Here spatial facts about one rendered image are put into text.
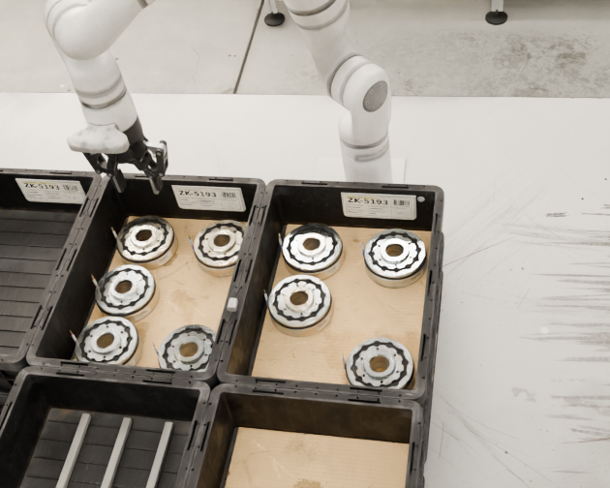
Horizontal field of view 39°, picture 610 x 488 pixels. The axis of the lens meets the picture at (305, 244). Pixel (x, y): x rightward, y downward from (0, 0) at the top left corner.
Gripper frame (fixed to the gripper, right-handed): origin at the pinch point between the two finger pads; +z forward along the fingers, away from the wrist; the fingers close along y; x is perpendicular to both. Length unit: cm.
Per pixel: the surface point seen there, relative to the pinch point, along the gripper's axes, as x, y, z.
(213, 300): 10.1, -11.7, 17.2
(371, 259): 2.0, -37.6, 13.9
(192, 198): -7.4, -4.6, 11.6
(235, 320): 20.1, -19.8, 7.3
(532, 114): -52, -64, 30
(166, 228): -2.4, -0.5, 14.3
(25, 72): -145, 119, 101
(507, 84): -143, -61, 100
